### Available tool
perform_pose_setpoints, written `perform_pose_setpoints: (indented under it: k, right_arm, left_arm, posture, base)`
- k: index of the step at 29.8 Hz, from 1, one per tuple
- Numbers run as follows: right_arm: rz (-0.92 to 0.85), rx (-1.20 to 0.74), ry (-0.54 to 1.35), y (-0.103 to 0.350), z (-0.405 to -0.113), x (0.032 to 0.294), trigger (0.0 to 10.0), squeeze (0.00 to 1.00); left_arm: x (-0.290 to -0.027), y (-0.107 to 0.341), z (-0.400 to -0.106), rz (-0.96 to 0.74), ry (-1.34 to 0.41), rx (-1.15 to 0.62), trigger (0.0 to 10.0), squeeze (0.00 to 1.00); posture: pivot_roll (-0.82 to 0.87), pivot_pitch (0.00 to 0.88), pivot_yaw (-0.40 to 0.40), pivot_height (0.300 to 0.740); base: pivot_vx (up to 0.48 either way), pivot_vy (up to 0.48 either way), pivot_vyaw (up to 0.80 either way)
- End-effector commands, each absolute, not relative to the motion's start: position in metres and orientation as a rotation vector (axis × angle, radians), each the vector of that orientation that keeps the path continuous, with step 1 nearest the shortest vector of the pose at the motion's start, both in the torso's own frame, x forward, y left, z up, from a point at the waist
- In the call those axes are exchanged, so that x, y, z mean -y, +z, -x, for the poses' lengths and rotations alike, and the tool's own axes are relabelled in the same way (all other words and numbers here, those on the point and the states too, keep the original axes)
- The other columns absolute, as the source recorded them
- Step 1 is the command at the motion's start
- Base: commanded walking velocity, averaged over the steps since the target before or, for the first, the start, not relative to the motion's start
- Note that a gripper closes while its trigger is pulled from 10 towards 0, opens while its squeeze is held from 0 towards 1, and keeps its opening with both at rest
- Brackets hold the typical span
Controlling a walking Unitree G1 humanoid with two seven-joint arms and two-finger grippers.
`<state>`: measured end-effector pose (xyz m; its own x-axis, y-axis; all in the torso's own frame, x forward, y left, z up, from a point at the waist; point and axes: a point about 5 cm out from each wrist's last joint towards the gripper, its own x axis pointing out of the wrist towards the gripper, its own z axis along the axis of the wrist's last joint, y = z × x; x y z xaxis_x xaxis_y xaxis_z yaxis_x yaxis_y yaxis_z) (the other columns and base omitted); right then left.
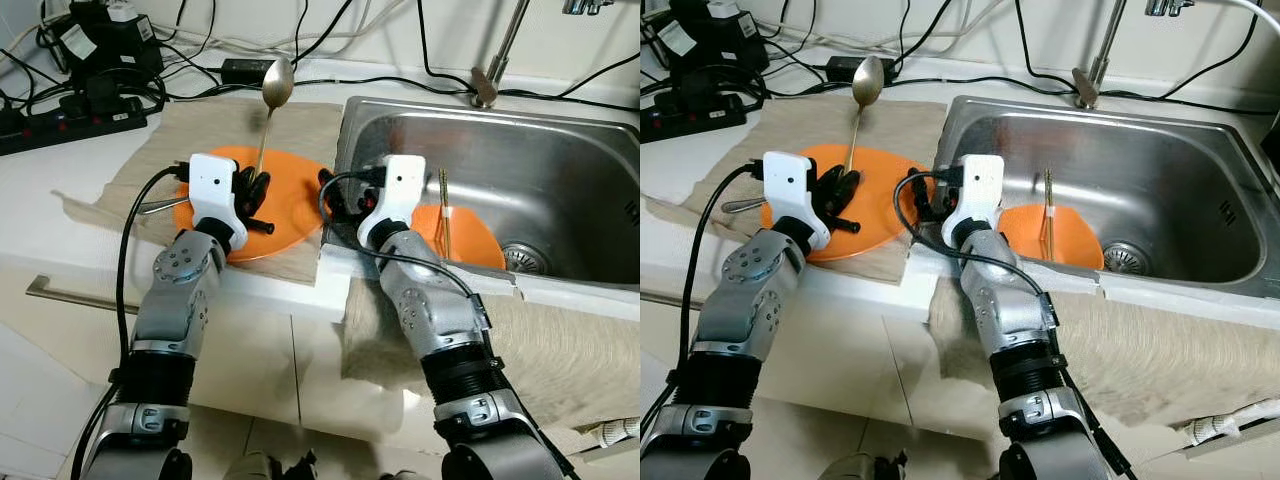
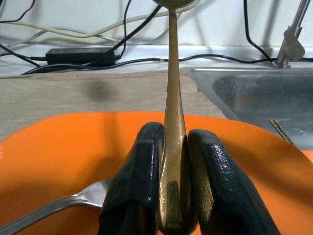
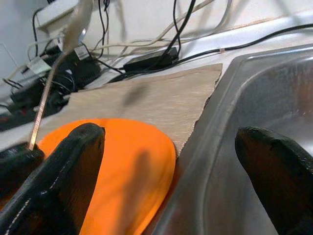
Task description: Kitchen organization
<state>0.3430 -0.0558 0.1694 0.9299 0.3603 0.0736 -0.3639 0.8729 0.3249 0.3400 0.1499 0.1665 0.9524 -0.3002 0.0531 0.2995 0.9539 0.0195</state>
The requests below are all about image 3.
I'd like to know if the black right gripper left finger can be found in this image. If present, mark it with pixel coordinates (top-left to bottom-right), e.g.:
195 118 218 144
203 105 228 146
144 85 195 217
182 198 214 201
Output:
0 122 106 235

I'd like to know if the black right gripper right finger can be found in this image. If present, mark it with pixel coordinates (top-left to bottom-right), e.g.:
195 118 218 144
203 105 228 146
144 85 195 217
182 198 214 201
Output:
234 126 313 235

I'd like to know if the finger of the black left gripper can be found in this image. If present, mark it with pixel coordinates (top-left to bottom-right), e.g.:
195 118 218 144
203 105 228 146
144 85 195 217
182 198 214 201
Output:
0 142 46 196

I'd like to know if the large orange plate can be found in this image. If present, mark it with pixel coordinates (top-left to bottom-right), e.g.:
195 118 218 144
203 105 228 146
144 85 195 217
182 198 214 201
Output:
36 118 177 235

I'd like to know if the metal spoon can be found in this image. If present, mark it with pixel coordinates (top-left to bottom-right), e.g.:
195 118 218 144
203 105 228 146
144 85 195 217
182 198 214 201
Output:
28 0 95 150

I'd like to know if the black power strip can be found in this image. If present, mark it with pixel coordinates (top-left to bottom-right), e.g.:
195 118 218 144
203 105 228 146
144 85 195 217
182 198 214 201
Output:
0 97 71 133

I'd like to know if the stainless steel sink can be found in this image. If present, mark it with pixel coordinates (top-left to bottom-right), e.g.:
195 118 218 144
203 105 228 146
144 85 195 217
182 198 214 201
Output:
151 44 313 235

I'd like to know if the black charger box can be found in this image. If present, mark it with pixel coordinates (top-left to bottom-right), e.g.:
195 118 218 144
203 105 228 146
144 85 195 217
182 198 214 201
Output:
63 44 101 86

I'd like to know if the beige cloth mat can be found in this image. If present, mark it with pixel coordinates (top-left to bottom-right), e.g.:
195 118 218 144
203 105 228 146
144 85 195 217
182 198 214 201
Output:
36 63 223 160

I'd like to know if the white power adapter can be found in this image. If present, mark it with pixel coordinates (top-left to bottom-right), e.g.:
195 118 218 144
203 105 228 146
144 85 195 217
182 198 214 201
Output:
36 0 84 32

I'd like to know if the black power adapter brick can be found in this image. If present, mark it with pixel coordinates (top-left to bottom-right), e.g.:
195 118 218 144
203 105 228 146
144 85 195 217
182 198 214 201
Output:
123 47 179 72

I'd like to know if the black cable with white tag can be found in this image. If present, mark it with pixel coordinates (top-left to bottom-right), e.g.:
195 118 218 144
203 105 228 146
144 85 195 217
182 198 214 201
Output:
176 23 313 64

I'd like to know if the thick white cable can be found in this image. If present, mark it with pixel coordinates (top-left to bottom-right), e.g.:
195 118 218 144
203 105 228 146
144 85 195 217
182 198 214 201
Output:
90 0 216 53

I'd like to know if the thick black adapter cable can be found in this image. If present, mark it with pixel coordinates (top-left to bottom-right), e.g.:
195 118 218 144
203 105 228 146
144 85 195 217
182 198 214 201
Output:
166 0 198 54

